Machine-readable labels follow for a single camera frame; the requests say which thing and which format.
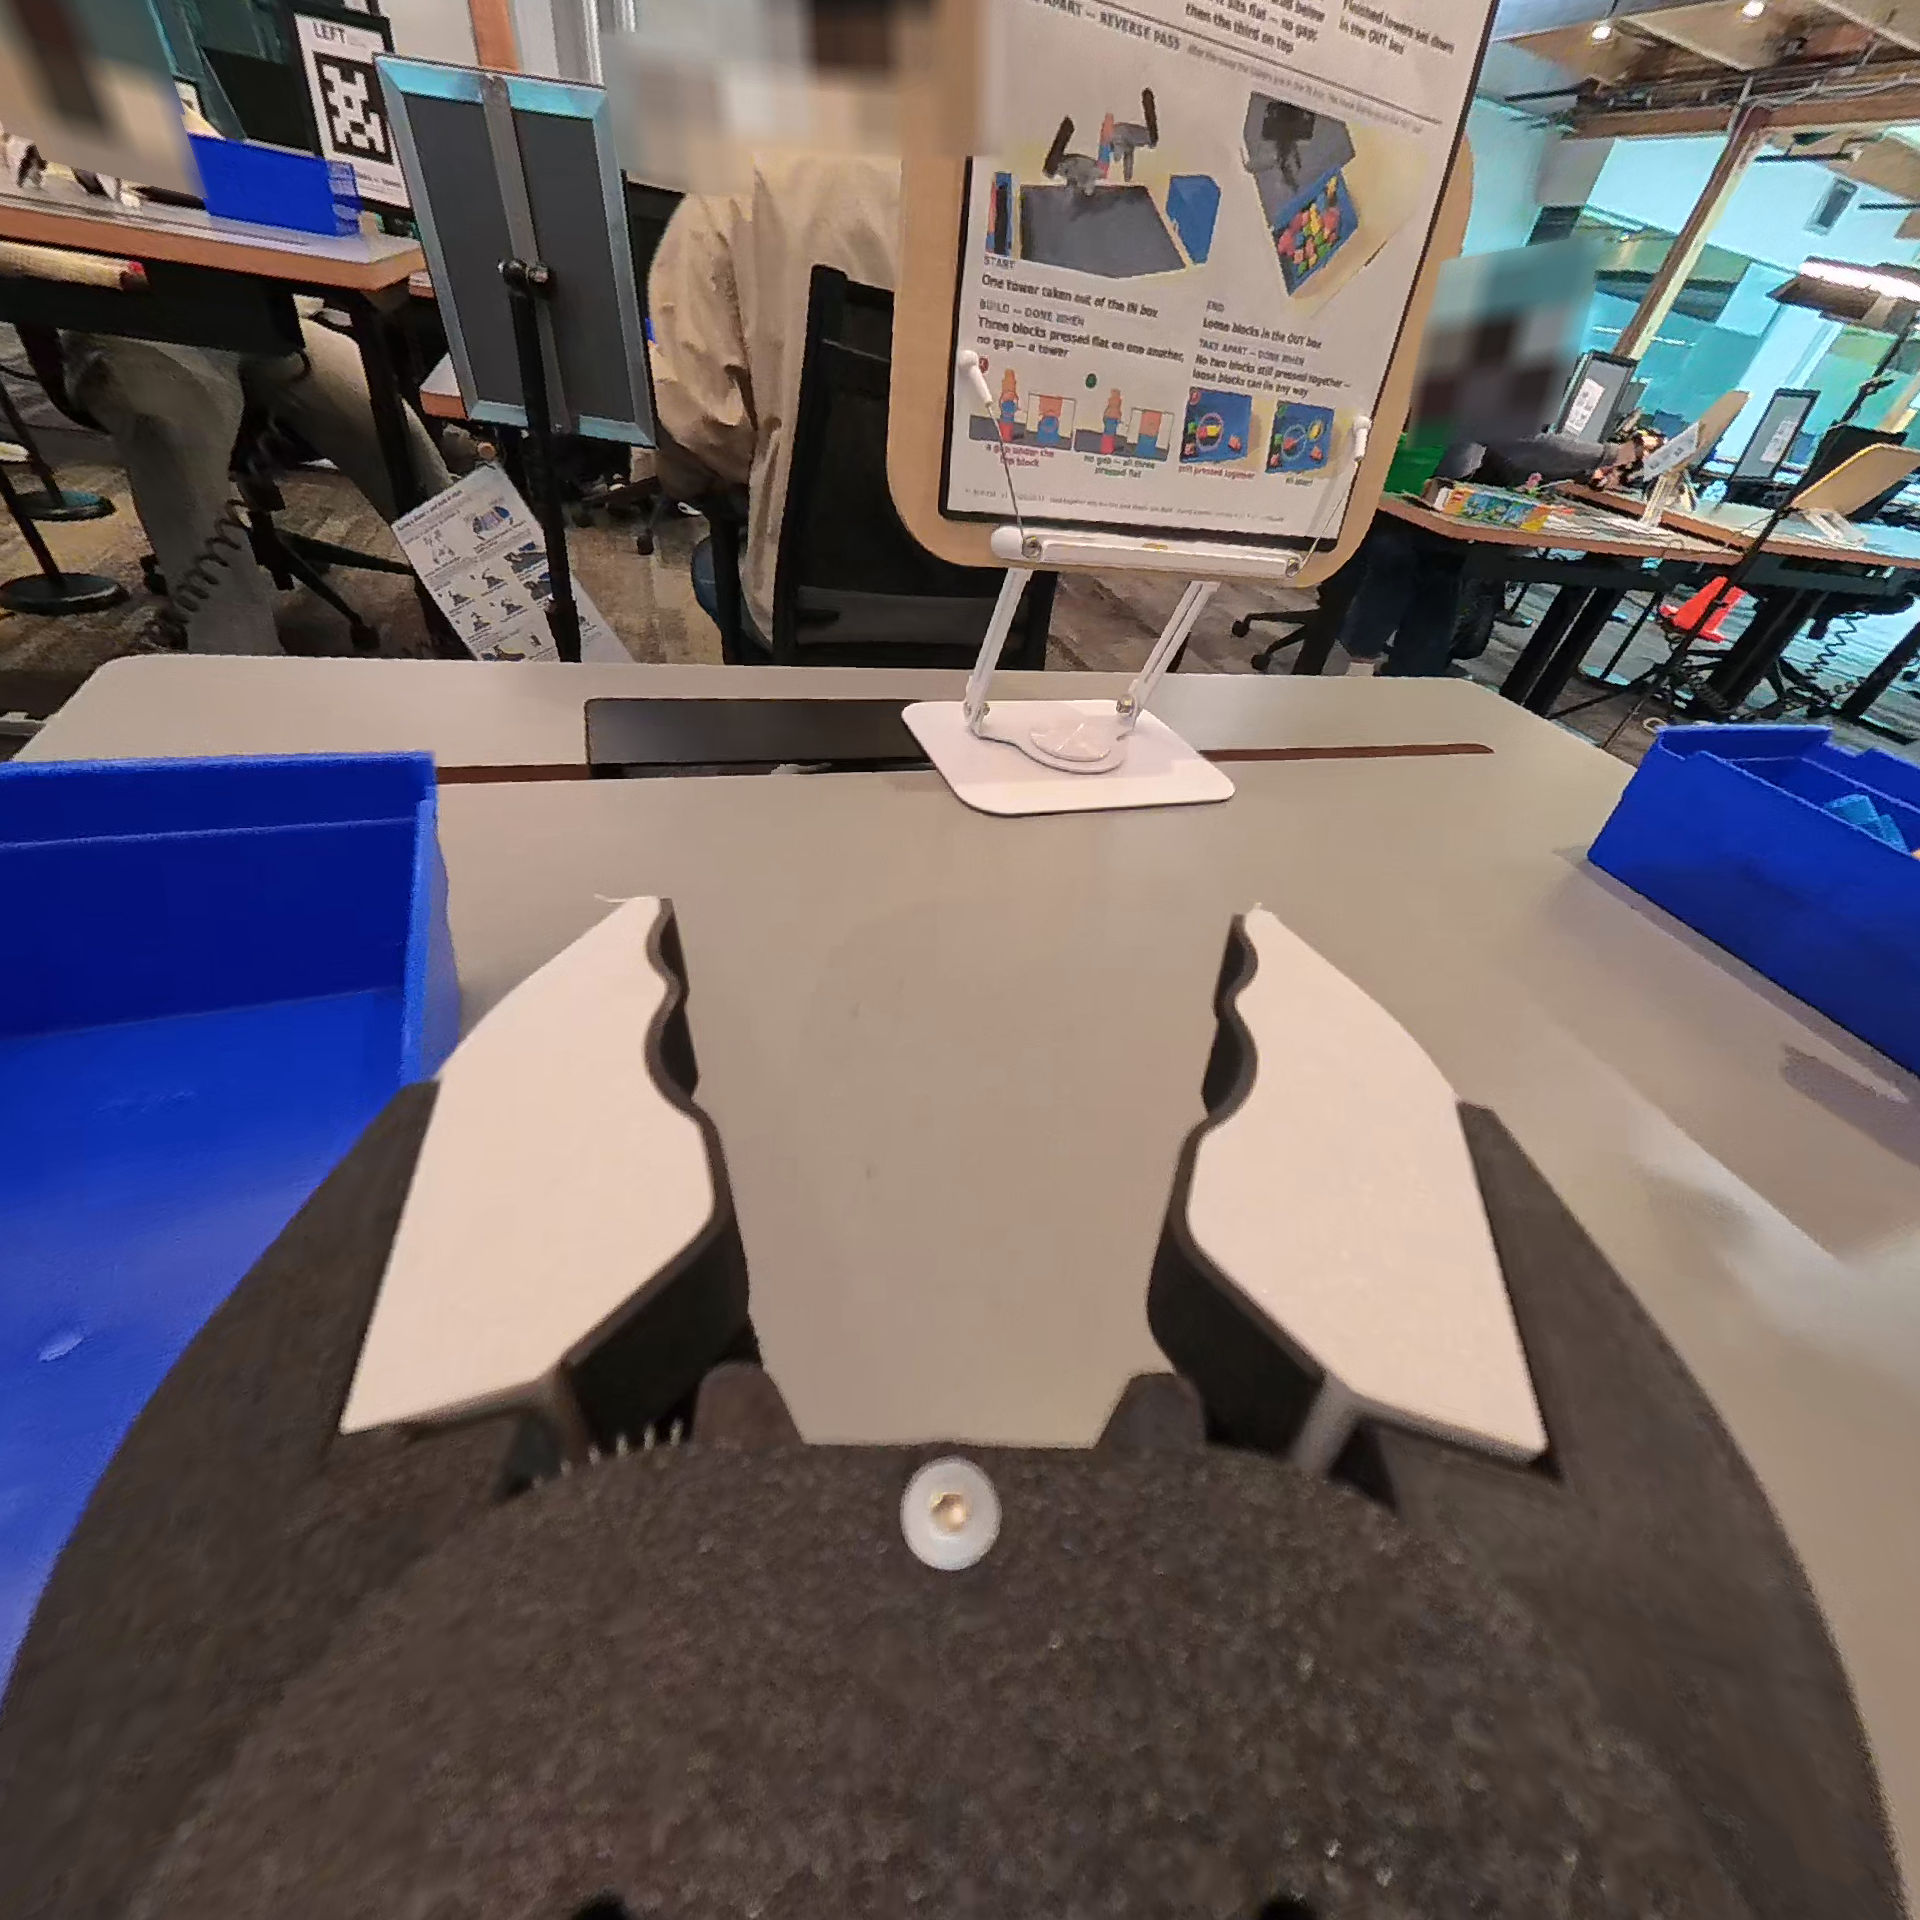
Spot wooden side table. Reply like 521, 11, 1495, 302
1372, 482, 1920, 723

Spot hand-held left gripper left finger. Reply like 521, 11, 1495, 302
338, 896, 755, 1480

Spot grey panel stand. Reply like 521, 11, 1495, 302
375, 53, 659, 662

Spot black white marker sign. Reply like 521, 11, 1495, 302
294, 11, 400, 204

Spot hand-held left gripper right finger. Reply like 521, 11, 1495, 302
1147, 907, 1550, 1481

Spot white document holder stand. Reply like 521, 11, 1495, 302
902, 522, 1311, 816

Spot blue plastic bin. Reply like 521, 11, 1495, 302
0, 752, 465, 1666
1587, 725, 1920, 1075

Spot blue desk bin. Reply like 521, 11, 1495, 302
193, 134, 361, 241

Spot black cable flap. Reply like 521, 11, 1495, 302
585, 694, 977, 774

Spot wooden office desk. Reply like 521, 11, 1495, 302
0, 195, 430, 505

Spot black office chair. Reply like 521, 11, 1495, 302
697, 267, 1059, 673

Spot wooden instruction board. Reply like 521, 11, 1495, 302
888, 0, 1502, 589

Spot printed instruction flyer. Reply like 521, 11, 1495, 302
393, 462, 636, 665

